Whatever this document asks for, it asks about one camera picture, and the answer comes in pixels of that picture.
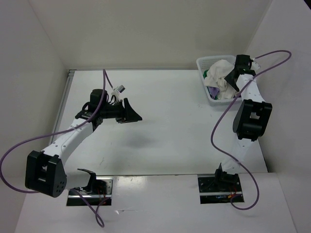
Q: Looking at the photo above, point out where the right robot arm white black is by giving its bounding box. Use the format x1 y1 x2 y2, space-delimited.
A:
213 55 272 191

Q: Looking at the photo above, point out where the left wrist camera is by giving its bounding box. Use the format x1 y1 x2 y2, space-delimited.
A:
111 85 125 98

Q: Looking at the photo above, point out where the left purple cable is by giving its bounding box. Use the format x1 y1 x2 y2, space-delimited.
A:
0 69 115 228

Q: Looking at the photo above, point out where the white plastic basket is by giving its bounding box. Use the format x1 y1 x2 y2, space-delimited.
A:
196 55 236 106

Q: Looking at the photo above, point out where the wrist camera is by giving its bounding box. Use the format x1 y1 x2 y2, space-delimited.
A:
111 85 125 98
251 58 261 71

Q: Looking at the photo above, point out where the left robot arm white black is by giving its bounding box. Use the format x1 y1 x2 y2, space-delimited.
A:
25 85 142 198

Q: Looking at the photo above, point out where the purple shirt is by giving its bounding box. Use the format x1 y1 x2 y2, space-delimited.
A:
208 87 220 100

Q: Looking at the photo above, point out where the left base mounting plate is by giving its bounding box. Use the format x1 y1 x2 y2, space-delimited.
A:
66 177 113 207

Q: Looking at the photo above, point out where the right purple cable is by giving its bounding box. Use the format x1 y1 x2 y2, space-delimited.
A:
210 50 292 211

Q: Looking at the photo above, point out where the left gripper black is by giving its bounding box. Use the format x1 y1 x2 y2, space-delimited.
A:
101 98 142 124

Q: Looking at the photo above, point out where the green shirt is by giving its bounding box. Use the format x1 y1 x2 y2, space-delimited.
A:
203 69 210 79

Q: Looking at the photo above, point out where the white t shirt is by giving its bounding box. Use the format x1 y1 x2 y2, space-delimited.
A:
204 60 237 100

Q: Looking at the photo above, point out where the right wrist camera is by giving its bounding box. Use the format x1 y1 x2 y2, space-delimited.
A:
251 58 261 71

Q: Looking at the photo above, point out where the purple cable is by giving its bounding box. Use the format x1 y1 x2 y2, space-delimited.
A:
0 69 115 228
210 50 292 211

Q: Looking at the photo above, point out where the aluminium table edge rail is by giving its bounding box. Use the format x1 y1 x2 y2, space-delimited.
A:
52 69 76 133

